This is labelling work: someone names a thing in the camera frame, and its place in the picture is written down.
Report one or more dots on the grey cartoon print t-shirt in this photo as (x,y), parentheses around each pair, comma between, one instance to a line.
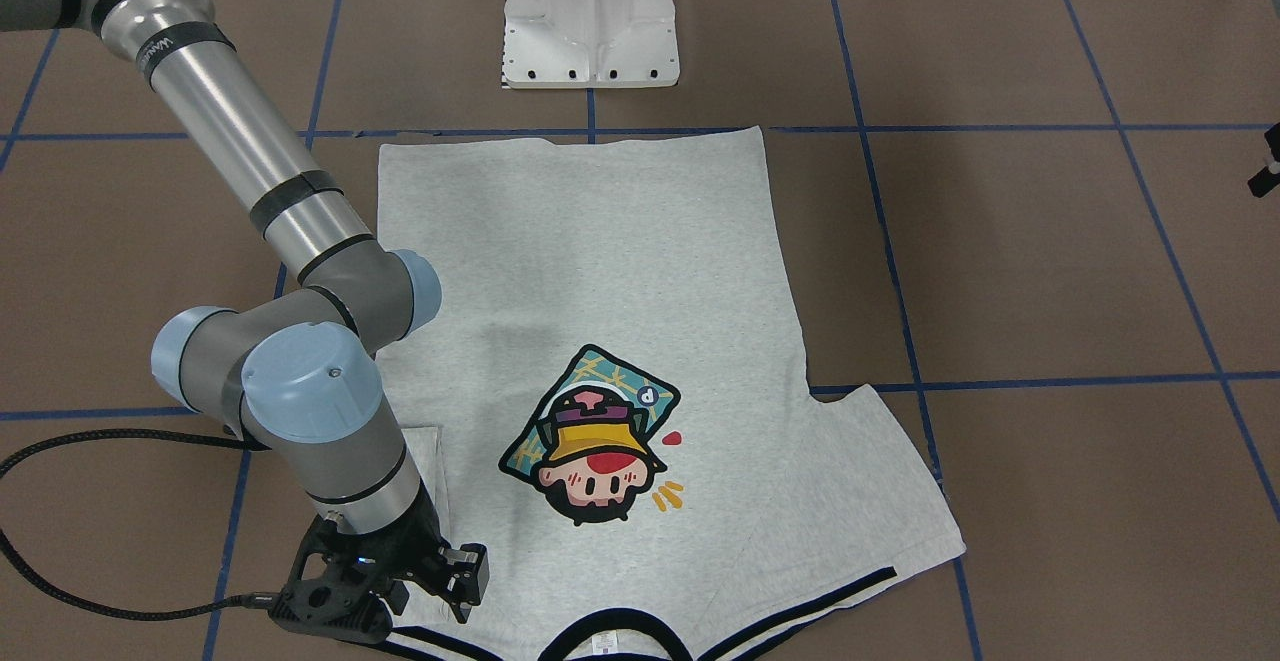
(617,382)

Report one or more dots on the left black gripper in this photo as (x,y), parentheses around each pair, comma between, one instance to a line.
(414,545)

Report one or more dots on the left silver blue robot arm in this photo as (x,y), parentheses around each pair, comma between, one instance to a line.
(296,375)

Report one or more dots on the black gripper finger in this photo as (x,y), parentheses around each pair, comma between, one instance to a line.
(1267,178)

